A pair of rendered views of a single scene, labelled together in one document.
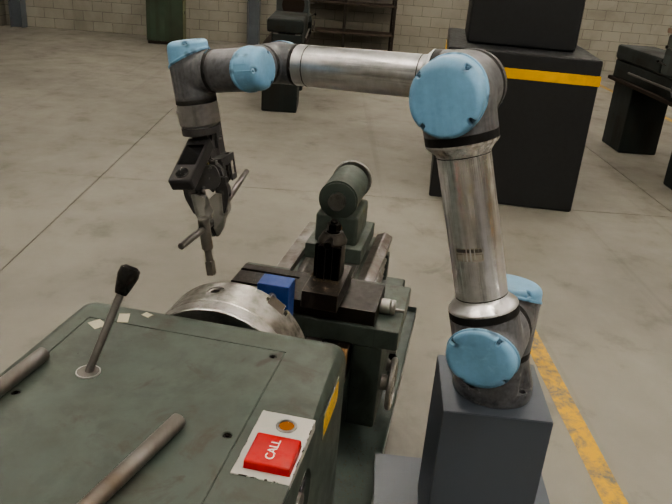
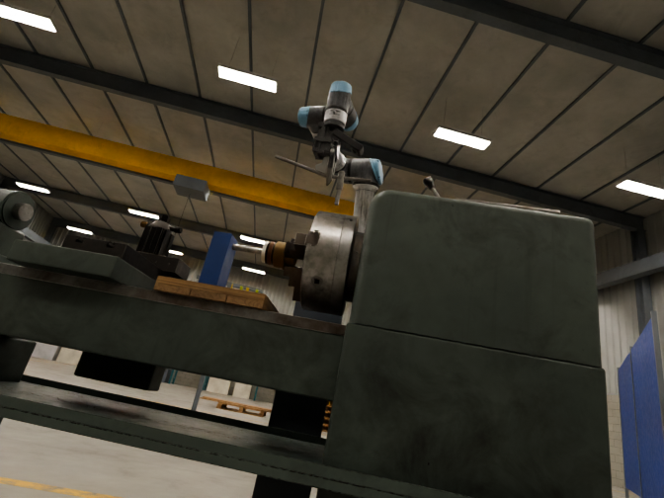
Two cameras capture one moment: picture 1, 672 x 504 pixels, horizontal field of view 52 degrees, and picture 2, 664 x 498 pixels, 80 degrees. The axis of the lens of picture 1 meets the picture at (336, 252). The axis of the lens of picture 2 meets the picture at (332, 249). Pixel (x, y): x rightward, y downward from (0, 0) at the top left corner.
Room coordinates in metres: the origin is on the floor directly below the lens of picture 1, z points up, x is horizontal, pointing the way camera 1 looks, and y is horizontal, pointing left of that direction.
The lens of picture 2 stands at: (1.28, 1.39, 0.68)
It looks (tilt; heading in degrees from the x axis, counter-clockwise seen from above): 21 degrees up; 266
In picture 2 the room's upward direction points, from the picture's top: 11 degrees clockwise
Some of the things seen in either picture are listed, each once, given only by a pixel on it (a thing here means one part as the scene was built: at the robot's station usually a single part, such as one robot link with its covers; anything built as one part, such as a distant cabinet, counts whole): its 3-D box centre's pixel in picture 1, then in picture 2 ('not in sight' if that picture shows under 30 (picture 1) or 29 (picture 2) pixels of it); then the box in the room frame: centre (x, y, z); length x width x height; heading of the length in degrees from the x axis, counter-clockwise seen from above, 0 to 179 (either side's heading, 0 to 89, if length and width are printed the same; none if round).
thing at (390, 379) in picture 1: (376, 363); (133, 345); (1.79, -0.15, 0.73); 0.27 x 0.12 x 0.27; 170
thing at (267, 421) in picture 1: (274, 461); not in sight; (0.74, 0.06, 1.23); 0.13 x 0.08 x 0.06; 170
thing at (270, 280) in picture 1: (274, 320); (216, 269); (1.53, 0.14, 1.00); 0.08 x 0.06 x 0.23; 80
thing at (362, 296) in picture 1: (306, 293); (132, 271); (1.80, 0.08, 0.95); 0.43 x 0.18 x 0.04; 80
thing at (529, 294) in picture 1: (505, 312); not in sight; (1.15, -0.32, 1.27); 0.13 x 0.12 x 0.14; 157
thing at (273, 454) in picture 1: (272, 455); not in sight; (0.71, 0.06, 1.26); 0.06 x 0.06 x 0.02; 80
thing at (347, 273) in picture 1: (327, 285); (154, 265); (1.76, 0.02, 1.00); 0.20 x 0.10 x 0.05; 170
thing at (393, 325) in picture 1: (316, 302); (116, 286); (1.84, 0.05, 0.90); 0.53 x 0.30 x 0.06; 80
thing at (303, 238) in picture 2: not in sight; (301, 245); (1.29, 0.28, 1.09); 0.12 x 0.11 x 0.05; 80
